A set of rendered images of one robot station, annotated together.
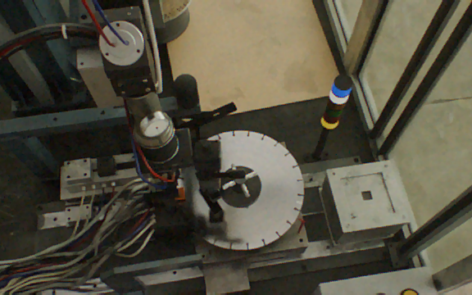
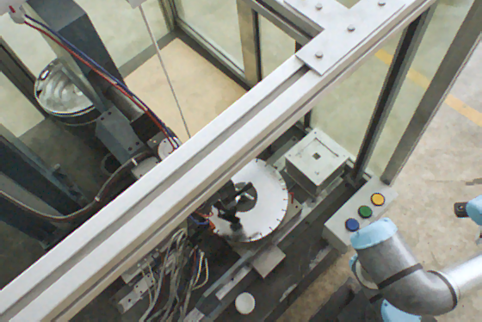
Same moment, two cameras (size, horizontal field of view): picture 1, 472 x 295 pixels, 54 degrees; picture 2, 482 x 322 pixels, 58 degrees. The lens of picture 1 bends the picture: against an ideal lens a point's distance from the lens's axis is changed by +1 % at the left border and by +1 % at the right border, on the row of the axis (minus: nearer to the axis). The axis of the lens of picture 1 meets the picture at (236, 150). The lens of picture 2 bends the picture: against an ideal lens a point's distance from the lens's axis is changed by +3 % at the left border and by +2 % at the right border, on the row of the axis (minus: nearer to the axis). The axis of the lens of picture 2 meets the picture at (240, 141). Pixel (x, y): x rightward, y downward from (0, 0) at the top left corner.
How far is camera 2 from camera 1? 0.41 m
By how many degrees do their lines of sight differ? 12
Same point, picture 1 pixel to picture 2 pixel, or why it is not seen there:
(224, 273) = (264, 256)
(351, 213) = (314, 171)
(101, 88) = not seen: hidden behind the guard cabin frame
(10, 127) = not seen: hidden behind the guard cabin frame
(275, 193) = (266, 188)
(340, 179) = (295, 156)
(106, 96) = not seen: hidden behind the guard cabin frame
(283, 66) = (212, 108)
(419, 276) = (373, 183)
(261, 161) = (244, 173)
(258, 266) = (280, 240)
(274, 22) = (187, 83)
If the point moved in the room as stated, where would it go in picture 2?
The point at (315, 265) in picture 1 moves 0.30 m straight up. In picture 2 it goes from (312, 217) to (318, 188)
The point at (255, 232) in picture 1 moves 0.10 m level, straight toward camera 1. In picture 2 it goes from (269, 218) to (283, 243)
